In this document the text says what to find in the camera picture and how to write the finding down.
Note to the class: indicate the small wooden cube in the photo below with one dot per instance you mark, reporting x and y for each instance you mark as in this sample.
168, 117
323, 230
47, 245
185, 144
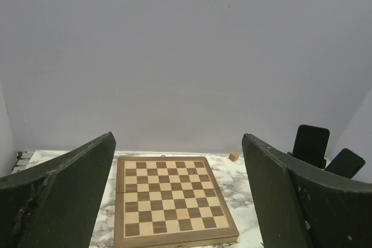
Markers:
234, 156

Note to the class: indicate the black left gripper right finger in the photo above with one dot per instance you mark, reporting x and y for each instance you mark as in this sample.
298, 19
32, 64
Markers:
300, 205

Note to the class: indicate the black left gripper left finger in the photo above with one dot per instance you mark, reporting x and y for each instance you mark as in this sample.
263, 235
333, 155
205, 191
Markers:
56, 203

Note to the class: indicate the black phone stand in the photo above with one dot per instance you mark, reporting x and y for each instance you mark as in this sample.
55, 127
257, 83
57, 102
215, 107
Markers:
310, 145
346, 164

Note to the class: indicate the wooden chessboard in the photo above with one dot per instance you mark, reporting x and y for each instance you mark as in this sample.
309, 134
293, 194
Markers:
170, 202

